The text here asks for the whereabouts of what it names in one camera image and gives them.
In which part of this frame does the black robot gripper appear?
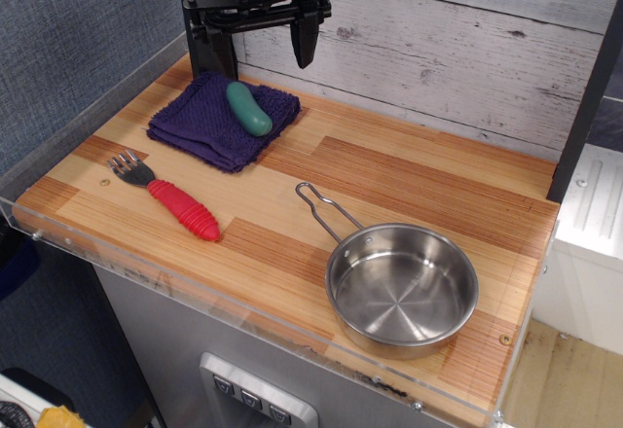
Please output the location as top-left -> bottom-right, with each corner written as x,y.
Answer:
185,0 -> 331,81

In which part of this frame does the red handled metal fork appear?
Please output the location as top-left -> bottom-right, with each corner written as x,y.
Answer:
107,149 -> 221,241

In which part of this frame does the purple folded cloth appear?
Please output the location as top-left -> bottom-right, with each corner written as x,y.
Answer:
147,72 -> 301,173

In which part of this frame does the green toy pickle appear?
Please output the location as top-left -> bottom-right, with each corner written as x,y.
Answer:
226,82 -> 273,137

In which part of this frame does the small steel saucepan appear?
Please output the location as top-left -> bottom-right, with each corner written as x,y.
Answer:
294,182 -> 481,362

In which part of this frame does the silver toy fridge cabinet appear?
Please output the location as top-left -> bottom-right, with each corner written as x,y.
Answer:
95,267 -> 503,427

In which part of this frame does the clear acrylic table guard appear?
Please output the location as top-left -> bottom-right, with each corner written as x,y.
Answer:
15,41 -> 558,410

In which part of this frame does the white ribbed box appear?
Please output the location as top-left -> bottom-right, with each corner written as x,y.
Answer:
531,144 -> 622,354

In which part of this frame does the yellow object bottom left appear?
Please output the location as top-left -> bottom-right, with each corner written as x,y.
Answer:
35,406 -> 87,428

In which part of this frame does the dark vertical post left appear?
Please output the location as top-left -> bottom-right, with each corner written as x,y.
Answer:
173,0 -> 244,77

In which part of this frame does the dark vertical post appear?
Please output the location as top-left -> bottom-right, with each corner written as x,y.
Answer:
173,0 -> 244,77
547,0 -> 622,203

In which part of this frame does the dark vertical post right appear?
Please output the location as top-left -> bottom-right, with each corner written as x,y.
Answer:
547,0 -> 622,203

